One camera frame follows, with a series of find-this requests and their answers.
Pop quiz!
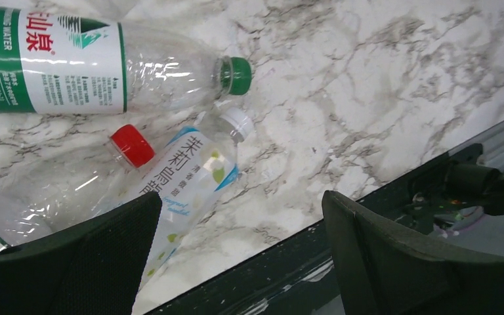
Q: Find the green white label bottle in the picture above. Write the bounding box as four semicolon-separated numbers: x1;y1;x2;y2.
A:
0;7;252;114

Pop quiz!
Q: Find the blue white label bottle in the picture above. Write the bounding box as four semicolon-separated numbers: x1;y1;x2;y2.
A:
111;107;254;287

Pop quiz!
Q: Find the red label bottle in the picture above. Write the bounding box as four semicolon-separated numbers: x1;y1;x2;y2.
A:
0;125;156;252

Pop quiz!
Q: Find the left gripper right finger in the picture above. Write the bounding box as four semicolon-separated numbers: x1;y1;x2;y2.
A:
322;191;504;314

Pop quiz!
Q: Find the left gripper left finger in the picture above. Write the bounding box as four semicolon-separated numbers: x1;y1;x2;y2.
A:
0;192;162;314

